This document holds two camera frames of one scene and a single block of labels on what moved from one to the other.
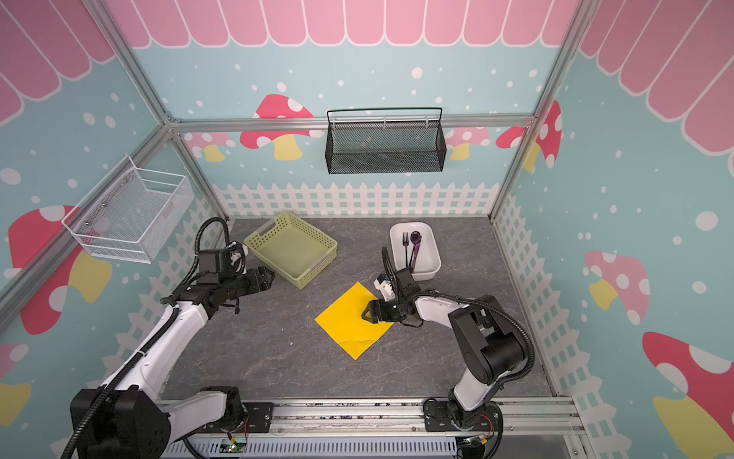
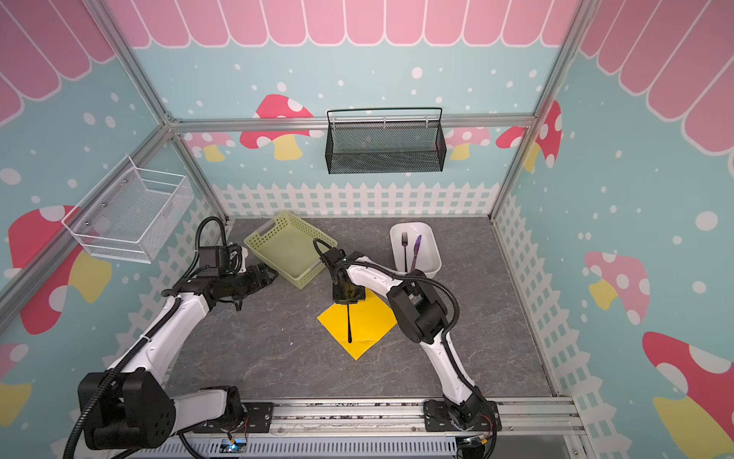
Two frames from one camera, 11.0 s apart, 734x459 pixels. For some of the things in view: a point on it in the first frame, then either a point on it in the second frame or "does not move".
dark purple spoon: [415, 239] -> [349, 329]
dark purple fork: [405, 242] does not move
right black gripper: [380, 310] -> [349, 294]
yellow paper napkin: [343, 320] does not move
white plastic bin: [428, 261] does not move
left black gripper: [264, 284] does not move
